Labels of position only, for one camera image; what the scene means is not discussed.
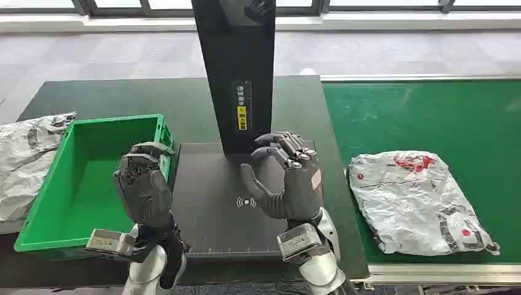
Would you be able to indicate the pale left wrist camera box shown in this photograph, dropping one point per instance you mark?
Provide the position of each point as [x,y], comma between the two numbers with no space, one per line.
[108,242]

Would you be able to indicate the black scanner post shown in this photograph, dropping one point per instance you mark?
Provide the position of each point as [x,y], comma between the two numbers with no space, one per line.
[234,61]

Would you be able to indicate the silver conveyor frame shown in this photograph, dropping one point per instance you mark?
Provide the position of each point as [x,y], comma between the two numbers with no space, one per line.
[447,275]

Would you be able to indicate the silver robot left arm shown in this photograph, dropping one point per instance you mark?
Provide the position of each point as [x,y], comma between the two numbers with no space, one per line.
[142,272]

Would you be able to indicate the yellow warning label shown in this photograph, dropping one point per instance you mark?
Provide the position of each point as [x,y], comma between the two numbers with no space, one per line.
[242,118]

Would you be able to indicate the crumpled white grey parcel bag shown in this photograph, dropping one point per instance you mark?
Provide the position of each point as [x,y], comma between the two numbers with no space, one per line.
[24,163]

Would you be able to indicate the black scanner base plate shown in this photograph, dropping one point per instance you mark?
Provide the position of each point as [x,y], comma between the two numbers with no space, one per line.
[211,183]

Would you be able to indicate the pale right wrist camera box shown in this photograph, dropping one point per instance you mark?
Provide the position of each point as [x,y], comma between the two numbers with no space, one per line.
[299,242]

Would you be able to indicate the dark window frame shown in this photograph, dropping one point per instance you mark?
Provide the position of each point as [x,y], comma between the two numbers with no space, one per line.
[122,7]

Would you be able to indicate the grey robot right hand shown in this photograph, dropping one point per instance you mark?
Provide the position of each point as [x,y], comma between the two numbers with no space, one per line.
[301,191]

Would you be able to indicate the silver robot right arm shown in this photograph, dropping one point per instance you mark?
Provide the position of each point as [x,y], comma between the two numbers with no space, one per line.
[321,272]

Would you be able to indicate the white parcel bag red print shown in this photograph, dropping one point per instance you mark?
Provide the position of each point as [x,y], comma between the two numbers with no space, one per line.
[411,203]

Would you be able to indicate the green conveyor belt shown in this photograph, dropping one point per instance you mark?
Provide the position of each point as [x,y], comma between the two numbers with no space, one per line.
[447,122]

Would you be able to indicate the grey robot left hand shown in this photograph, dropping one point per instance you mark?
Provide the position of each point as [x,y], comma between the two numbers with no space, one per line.
[144,191]

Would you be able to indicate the white window sill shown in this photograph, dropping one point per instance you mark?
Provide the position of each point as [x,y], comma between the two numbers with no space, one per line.
[122,22]

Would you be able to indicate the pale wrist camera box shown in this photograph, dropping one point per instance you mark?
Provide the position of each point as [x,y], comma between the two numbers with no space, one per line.
[299,242]
[108,242]

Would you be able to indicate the green plastic crate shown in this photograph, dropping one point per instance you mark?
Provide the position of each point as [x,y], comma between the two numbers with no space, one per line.
[89,191]

